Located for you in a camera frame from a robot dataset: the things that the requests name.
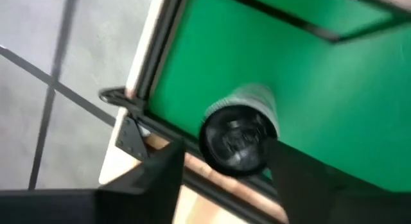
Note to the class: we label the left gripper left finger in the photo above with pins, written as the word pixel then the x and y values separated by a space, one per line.
pixel 144 192

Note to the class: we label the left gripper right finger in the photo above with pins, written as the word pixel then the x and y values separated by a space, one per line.
pixel 321 195

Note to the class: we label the white Celsius peach can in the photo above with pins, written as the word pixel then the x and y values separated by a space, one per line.
pixel 237 140

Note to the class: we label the black aluminium table frame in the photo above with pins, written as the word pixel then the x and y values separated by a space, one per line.
pixel 131 140

